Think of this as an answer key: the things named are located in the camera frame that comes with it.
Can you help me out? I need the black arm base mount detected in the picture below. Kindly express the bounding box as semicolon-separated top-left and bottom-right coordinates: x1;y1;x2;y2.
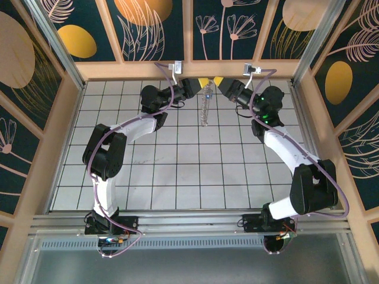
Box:
242;213;297;237
85;215;139;236

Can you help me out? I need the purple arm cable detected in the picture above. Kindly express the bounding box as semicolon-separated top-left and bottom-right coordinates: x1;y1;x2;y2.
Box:
249;68;349;256
88;61;178;259

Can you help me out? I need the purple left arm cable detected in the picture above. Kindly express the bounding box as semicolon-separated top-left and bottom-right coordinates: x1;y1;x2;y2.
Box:
88;61;178;259

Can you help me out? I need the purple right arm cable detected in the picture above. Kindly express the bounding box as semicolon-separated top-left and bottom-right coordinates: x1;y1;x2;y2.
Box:
249;68;349;256

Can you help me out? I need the aluminium frame post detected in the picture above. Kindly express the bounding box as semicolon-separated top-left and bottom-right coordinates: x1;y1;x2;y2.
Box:
290;0;348;87
23;0;89;91

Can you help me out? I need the grey metal panel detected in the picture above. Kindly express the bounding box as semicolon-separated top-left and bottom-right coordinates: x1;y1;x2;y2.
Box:
17;233;365;284

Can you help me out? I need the small circuit board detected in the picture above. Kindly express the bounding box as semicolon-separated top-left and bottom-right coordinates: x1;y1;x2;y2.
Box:
274;229;298;241
99;235;134;247

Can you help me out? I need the aluminium front rail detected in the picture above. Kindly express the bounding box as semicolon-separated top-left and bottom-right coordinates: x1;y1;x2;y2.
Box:
29;210;352;237

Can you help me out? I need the slotted grey cable duct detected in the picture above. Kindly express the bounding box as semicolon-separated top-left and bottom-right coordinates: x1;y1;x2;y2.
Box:
40;238;266;251

